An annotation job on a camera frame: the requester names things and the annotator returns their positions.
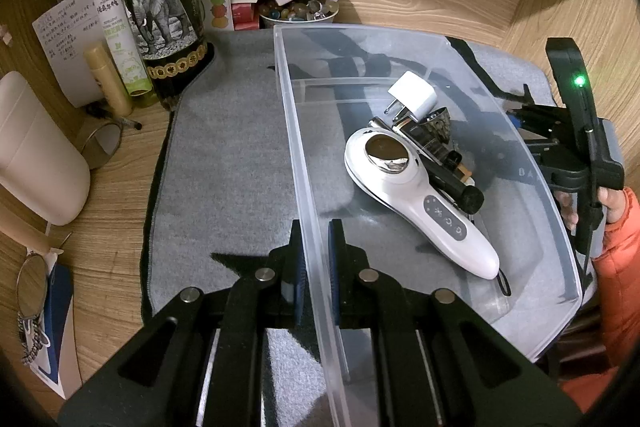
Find clear plastic storage bin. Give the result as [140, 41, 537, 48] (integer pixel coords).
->
[273, 25, 582, 426]

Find roll of clear tape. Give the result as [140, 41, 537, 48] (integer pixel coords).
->
[75, 116, 122, 170]

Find white handwritten note paper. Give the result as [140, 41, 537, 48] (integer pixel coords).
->
[32, 0, 104, 107]

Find round glasses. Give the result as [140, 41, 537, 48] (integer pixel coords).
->
[15, 232, 73, 321]

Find green spray bottle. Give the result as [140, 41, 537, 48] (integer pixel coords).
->
[93, 0, 154, 107]

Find orange jacket sleeve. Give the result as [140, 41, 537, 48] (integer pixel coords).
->
[562, 187, 640, 412]

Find black gold lighter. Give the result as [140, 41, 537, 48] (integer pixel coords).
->
[393, 118, 475, 185]

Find small dark faceted cup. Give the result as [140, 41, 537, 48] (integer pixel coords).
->
[421, 107, 451, 145]

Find blue white booklet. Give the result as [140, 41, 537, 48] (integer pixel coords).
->
[28, 263, 82, 400]

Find silver metal tube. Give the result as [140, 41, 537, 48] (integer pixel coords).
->
[368, 117, 442, 166]

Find grey rug with letters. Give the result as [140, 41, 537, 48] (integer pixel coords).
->
[142, 28, 626, 427]

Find white handheld facial massager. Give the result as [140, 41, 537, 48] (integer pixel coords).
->
[344, 128, 500, 280]

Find person's hand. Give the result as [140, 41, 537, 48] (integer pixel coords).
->
[553, 187, 627, 231]

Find pink mug with handle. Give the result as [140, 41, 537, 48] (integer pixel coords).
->
[1, 72, 91, 227]

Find white bowl of stones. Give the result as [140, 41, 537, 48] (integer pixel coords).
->
[258, 0, 340, 27]

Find white plug adapter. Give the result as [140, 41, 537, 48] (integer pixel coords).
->
[384, 70, 437, 122]

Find yellow lip balm tube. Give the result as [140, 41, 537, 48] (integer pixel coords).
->
[84, 41, 134, 117]

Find metal chain bracelet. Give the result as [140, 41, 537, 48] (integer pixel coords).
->
[16, 313, 51, 367]

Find black cylindrical tube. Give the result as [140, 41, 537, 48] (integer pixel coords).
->
[421, 150, 485, 215]

